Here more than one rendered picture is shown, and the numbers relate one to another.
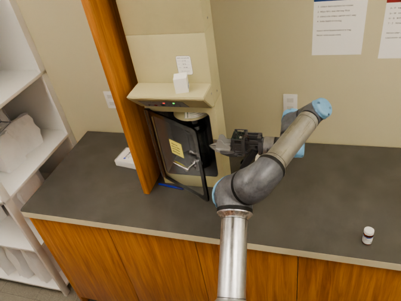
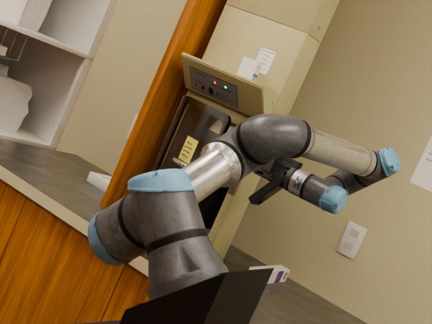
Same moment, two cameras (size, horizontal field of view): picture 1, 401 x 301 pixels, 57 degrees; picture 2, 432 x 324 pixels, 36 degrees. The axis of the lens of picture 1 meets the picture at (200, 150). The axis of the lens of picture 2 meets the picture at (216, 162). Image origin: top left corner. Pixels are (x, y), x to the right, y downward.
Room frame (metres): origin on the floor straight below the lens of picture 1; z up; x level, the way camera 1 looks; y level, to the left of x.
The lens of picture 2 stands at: (-0.76, -0.28, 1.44)
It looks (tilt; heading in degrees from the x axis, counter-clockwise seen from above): 5 degrees down; 8
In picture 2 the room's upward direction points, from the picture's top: 24 degrees clockwise
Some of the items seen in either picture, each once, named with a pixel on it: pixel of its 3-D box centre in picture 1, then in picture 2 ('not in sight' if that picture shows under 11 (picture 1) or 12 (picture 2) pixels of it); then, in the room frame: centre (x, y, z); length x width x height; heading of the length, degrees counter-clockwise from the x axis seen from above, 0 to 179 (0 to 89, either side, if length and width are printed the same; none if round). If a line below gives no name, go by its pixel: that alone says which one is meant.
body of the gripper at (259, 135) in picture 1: (247, 143); (277, 168); (1.14, -0.18, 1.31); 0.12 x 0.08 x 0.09; 68
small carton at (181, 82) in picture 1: (181, 83); (249, 69); (1.29, 0.03, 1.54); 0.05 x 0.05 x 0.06; 84
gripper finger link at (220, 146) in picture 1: (219, 145); not in sight; (1.17, -0.08, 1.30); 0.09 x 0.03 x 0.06; 68
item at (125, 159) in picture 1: (132, 158); (112, 186); (1.65, 0.38, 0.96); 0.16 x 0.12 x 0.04; 60
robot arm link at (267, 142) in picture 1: (268, 147); (299, 182); (1.11, -0.26, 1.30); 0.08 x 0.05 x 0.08; 158
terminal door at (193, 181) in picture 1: (178, 156); (182, 163); (1.30, 0.10, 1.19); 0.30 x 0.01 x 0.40; 41
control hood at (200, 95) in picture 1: (170, 100); (224, 87); (1.31, 0.08, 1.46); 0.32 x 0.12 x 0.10; 68
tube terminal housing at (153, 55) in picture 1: (190, 105); (234, 136); (1.48, 0.01, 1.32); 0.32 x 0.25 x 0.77; 68
